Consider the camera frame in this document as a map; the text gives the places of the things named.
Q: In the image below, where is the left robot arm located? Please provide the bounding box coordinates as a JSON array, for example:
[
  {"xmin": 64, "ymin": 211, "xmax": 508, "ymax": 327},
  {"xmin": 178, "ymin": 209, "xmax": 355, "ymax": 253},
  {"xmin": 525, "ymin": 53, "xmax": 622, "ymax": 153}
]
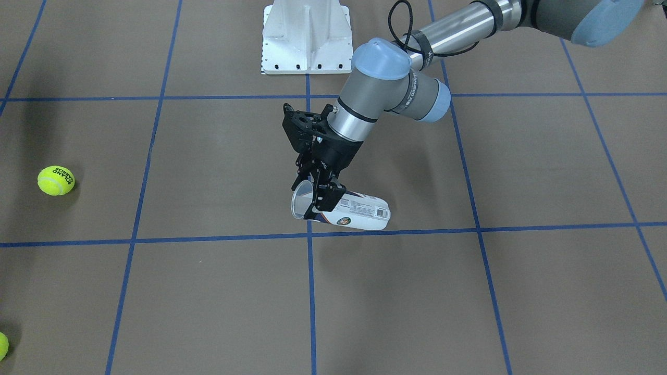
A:
[{"xmin": 282, "ymin": 1, "xmax": 644, "ymax": 230}]

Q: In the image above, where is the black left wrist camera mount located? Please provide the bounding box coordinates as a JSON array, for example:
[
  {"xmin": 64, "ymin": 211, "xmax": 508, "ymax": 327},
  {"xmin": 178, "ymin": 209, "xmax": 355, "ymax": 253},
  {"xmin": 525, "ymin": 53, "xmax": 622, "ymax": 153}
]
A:
[{"xmin": 282, "ymin": 104, "xmax": 335, "ymax": 154}]

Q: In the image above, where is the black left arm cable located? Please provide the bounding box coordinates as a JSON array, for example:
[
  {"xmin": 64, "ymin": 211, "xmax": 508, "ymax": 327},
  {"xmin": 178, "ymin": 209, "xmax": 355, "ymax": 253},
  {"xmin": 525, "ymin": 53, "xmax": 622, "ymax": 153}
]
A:
[{"xmin": 388, "ymin": 0, "xmax": 480, "ymax": 57}]

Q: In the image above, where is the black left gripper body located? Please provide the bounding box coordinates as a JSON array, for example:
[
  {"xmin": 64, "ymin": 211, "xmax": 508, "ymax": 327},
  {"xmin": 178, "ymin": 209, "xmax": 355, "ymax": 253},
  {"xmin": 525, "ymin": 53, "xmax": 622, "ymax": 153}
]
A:
[{"xmin": 307, "ymin": 135, "xmax": 364, "ymax": 179}]

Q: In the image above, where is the yellow tennis ball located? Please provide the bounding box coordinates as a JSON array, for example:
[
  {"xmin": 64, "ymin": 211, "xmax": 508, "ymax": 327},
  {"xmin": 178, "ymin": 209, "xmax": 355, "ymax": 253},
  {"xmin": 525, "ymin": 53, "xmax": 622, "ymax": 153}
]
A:
[
  {"xmin": 36, "ymin": 165, "xmax": 76, "ymax": 196},
  {"xmin": 0, "ymin": 332, "xmax": 10, "ymax": 361}
]

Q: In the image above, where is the white Wilson tennis ball can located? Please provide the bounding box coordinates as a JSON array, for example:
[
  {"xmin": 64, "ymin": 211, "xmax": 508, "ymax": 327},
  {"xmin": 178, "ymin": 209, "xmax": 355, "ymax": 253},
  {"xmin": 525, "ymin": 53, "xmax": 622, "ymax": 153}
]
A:
[{"xmin": 291, "ymin": 180, "xmax": 391, "ymax": 231}]

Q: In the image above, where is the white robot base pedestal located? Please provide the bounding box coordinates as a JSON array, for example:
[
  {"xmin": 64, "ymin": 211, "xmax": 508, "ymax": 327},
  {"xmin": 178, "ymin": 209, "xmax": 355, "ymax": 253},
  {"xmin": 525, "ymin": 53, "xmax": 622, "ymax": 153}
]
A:
[{"xmin": 261, "ymin": 1, "xmax": 353, "ymax": 74}]

